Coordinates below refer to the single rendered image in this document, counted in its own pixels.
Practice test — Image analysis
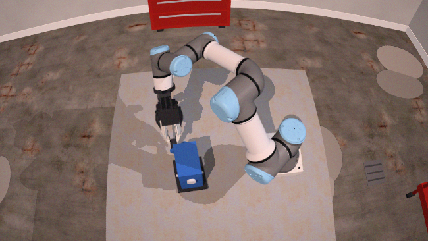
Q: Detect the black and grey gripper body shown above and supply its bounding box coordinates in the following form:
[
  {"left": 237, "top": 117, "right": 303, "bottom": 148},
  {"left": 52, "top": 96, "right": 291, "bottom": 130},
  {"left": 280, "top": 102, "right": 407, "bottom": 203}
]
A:
[{"left": 153, "top": 83, "right": 180, "bottom": 127}]

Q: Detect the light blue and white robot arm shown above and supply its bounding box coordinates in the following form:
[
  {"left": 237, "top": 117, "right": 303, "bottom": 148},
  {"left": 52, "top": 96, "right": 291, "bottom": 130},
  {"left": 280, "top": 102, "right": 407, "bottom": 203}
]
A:
[{"left": 150, "top": 32, "right": 306, "bottom": 184}]

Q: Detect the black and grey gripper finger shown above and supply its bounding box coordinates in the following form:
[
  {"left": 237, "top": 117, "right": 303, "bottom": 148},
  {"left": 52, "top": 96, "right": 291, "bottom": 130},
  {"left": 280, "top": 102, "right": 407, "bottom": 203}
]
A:
[
  {"left": 174, "top": 106, "right": 183, "bottom": 143},
  {"left": 155, "top": 110, "right": 171, "bottom": 144}
]

